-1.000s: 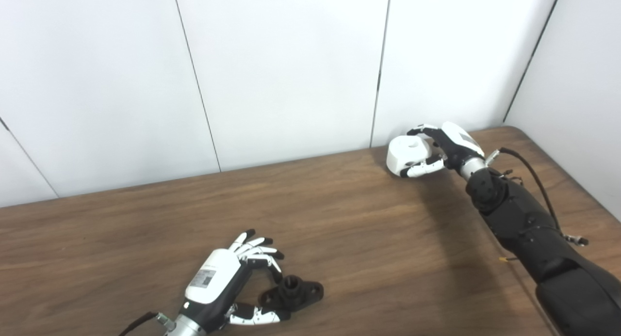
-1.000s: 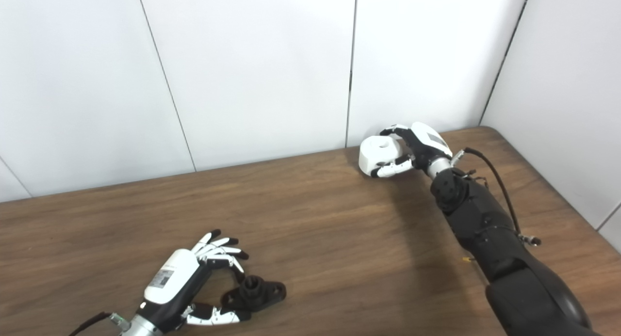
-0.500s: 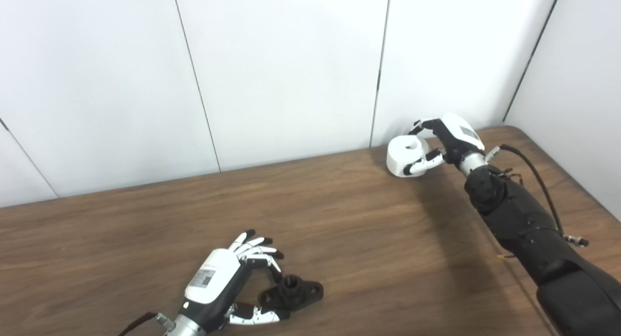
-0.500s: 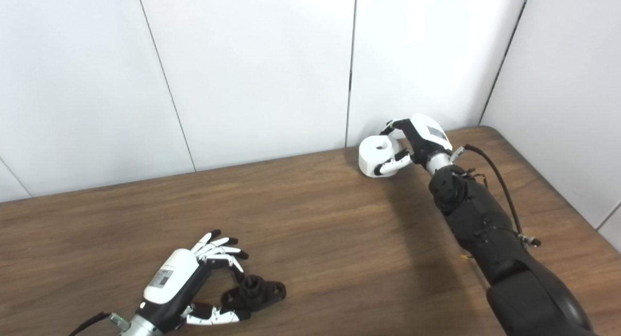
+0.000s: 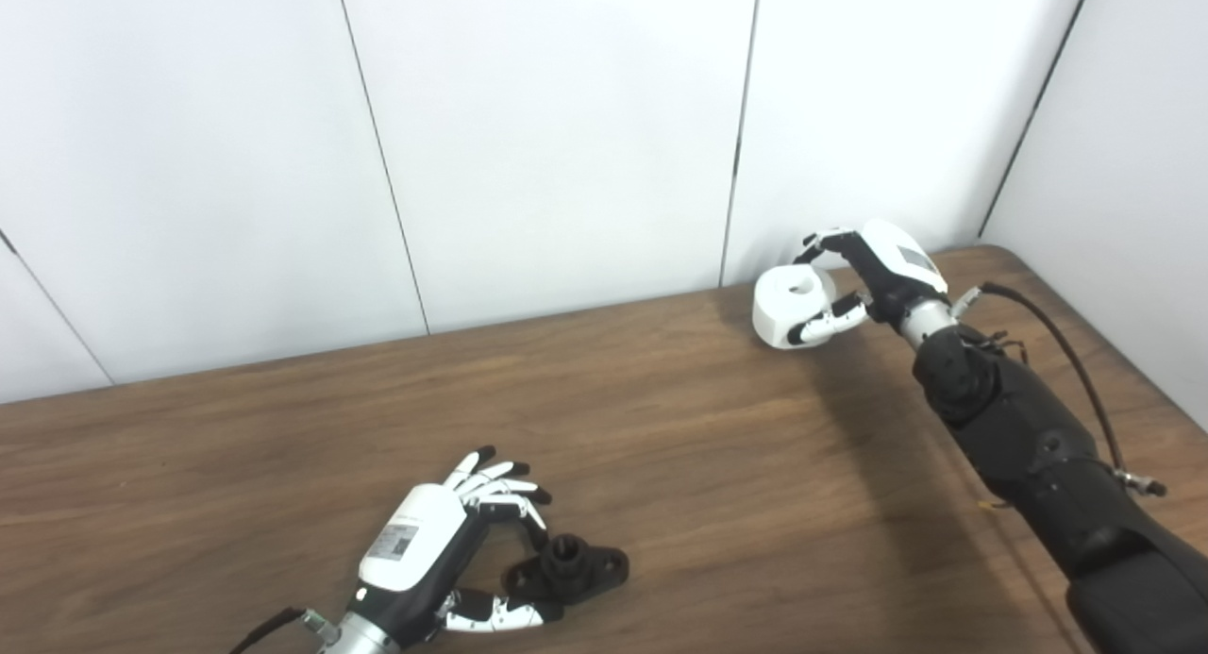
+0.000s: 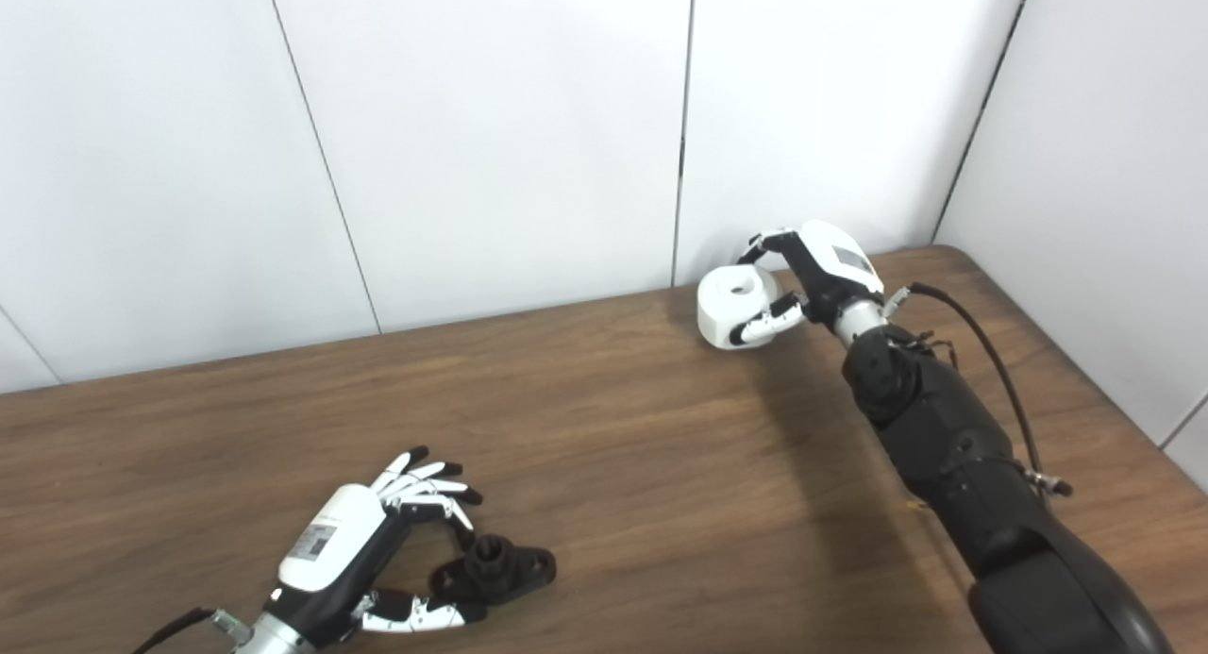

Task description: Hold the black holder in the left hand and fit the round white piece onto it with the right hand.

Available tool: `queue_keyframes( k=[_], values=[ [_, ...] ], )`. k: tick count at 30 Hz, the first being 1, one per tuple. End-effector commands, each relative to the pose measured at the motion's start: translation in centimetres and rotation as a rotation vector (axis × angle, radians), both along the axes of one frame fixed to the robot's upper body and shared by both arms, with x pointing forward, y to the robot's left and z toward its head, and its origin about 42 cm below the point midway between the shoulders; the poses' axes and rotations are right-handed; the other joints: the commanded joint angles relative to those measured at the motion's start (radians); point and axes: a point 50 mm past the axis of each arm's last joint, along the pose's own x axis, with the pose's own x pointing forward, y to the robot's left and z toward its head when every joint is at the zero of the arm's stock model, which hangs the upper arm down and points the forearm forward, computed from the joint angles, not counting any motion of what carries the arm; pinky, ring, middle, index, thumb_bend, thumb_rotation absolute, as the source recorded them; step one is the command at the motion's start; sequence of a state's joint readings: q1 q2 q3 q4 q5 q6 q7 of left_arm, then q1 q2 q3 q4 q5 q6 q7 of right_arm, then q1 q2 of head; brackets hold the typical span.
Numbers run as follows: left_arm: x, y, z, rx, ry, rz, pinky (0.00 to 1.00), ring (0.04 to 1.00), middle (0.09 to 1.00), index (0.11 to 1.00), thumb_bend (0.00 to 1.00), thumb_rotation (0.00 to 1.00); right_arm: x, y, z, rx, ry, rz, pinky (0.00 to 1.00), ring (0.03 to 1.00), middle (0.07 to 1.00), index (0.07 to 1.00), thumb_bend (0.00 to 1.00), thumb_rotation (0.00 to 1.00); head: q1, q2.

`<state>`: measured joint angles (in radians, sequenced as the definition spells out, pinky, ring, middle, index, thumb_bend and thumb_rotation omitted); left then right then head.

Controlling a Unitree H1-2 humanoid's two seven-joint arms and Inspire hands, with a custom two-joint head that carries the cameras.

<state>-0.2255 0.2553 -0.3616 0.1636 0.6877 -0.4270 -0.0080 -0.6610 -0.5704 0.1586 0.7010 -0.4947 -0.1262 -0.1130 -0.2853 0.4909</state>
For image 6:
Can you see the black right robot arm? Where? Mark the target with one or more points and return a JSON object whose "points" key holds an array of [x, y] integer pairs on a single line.
{"points": [[944, 437]]}

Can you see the round white piece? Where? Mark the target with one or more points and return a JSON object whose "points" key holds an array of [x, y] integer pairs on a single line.
{"points": [[722, 305]]}

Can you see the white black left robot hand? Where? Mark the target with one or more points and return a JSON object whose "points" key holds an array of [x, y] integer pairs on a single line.
{"points": [[330, 541]]}

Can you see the black flanged holder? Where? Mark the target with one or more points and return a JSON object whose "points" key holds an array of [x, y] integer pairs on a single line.
{"points": [[524, 567]]}

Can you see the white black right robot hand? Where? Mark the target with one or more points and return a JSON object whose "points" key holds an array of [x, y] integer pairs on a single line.
{"points": [[830, 267]]}

